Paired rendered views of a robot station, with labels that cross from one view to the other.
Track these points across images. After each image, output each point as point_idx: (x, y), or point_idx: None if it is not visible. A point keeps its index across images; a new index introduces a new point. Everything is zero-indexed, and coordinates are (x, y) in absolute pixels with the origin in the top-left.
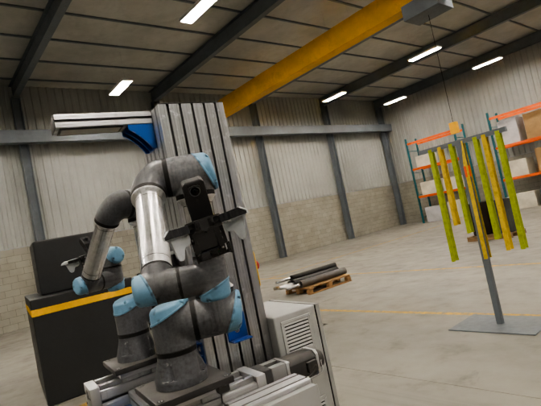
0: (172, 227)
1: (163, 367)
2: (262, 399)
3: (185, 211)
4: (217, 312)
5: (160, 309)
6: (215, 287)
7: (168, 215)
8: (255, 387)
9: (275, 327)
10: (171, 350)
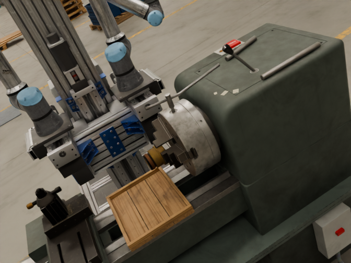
0: (53, 22)
1: (134, 74)
2: (150, 75)
3: None
4: (128, 43)
5: (122, 47)
6: (163, 11)
7: (45, 15)
8: None
9: (100, 68)
10: (132, 64)
